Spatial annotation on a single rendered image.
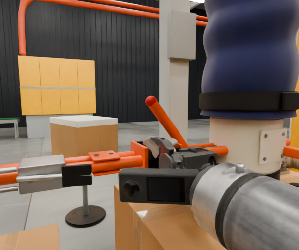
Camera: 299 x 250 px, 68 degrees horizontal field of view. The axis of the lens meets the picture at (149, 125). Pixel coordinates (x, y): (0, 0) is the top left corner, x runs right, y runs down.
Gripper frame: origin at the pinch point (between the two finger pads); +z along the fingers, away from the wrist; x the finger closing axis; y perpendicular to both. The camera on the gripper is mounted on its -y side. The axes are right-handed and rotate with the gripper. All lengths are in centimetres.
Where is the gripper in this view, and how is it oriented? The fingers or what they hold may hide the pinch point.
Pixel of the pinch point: (144, 157)
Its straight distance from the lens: 46.3
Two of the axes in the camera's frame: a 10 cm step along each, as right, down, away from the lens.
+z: -4.0, -1.2, 9.1
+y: 9.2, -0.6, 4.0
